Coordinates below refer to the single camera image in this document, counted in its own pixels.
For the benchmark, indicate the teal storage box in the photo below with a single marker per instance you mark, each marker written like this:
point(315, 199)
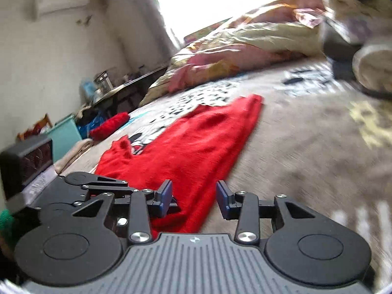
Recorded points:
point(66, 137)

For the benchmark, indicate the dark side table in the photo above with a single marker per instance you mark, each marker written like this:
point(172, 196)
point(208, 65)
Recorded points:
point(131, 88)

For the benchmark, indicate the blue plastic bag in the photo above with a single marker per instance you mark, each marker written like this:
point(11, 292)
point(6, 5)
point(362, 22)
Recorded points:
point(92, 125)

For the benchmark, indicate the red fuzzy cloth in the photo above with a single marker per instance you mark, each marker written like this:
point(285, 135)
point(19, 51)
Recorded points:
point(110, 125)

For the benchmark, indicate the wooden chair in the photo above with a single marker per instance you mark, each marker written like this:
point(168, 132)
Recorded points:
point(33, 128)

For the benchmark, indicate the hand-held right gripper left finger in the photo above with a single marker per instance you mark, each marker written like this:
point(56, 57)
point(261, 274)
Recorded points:
point(167, 197)

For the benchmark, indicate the colourful patchwork mat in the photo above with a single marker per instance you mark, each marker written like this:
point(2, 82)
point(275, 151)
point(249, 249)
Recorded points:
point(205, 32)

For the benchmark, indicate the grey folded garment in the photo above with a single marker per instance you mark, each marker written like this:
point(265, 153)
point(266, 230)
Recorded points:
point(337, 52)

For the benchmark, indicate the beige folded towel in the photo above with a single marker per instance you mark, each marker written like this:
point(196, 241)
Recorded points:
point(73, 156)

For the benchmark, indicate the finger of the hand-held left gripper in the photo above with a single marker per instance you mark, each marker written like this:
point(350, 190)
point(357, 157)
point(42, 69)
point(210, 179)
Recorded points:
point(175, 207)
point(104, 183)

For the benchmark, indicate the floral pink and cream quilt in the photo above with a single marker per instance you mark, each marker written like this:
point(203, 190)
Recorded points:
point(245, 43)

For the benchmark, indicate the cream folded garment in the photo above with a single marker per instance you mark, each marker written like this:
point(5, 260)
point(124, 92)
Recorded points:
point(373, 70)

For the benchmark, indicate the bright window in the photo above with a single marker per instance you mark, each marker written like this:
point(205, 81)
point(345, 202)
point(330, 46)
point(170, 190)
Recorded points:
point(214, 0)

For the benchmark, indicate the red knitted sweater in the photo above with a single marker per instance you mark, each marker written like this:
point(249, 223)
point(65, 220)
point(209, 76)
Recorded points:
point(190, 153)

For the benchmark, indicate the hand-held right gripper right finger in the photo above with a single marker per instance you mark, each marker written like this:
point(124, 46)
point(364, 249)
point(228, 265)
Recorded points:
point(222, 200)

